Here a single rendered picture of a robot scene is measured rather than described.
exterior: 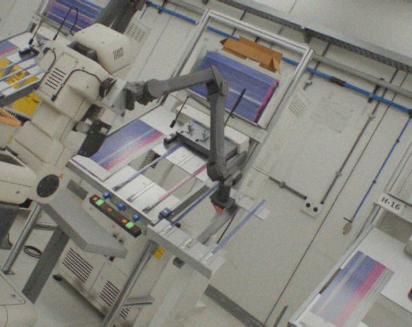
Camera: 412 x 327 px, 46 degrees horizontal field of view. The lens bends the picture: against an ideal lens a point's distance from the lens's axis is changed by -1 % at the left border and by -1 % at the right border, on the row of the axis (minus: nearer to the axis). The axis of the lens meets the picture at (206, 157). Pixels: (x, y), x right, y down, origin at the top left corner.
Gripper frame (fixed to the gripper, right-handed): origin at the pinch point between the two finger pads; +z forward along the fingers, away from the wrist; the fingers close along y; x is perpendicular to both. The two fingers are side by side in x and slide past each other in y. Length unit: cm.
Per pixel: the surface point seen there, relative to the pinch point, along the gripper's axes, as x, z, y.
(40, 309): 62, 69, 59
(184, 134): -40, 7, 52
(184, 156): -31, 13, 44
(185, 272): 22.3, 22.7, -0.2
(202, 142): -41, 6, 40
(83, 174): 12, 18, 77
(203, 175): -25.0, 12.1, 26.6
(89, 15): -85, -4, 175
